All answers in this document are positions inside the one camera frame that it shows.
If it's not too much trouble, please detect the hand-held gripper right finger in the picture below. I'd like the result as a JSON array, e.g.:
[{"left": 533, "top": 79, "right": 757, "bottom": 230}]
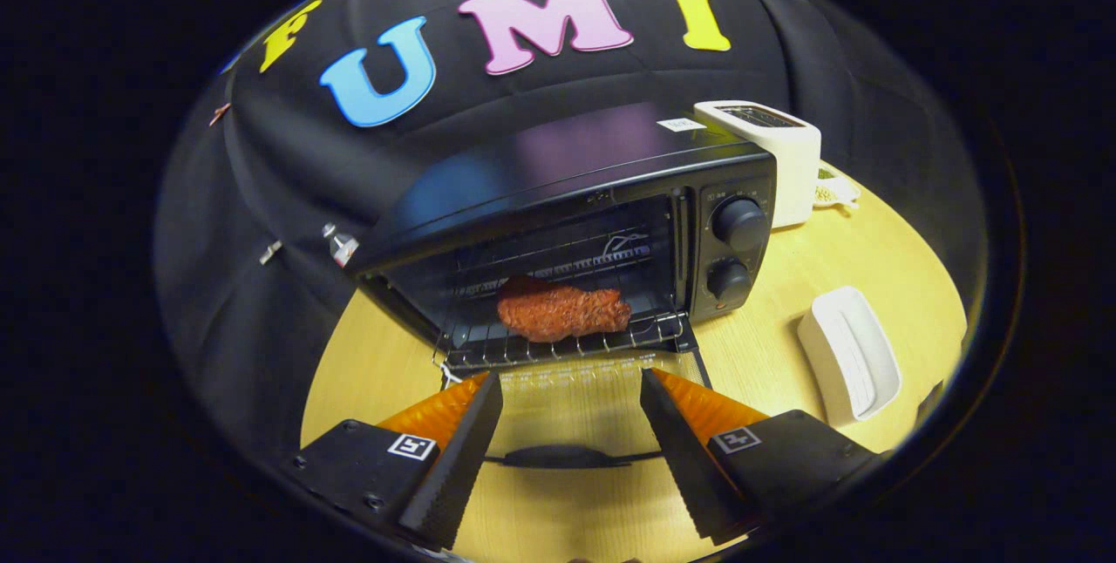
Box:
[{"left": 639, "top": 369, "right": 881, "bottom": 545}]

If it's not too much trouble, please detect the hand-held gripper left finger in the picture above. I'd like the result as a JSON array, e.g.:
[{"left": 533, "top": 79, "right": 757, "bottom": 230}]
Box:
[{"left": 292, "top": 371, "right": 505, "bottom": 551}]

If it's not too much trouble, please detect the brown fried meat piece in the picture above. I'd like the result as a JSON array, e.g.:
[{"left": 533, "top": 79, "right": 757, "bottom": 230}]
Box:
[{"left": 496, "top": 275, "right": 632, "bottom": 343}]

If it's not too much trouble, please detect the black toaster oven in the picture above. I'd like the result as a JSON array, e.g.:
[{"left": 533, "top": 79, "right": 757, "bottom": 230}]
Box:
[{"left": 344, "top": 103, "right": 779, "bottom": 470}]

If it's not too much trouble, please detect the white toaster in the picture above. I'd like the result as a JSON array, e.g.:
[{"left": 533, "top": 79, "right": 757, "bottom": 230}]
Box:
[{"left": 694, "top": 100, "right": 822, "bottom": 229}]

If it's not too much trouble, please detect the white rectangular dish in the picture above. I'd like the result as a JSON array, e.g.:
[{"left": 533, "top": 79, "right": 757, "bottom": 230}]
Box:
[{"left": 797, "top": 286, "right": 902, "bottom": 427}]

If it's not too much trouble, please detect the clear plastic bottle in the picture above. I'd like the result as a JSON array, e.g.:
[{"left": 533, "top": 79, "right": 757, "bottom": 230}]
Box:
[{"left": 323, "top": 223, "right": 360, "bottom": 268}]

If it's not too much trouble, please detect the small white plate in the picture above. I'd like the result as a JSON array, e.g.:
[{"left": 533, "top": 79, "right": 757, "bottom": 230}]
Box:
[{"left": 813, "top": 164, "right": 861, "bottom": 209}]

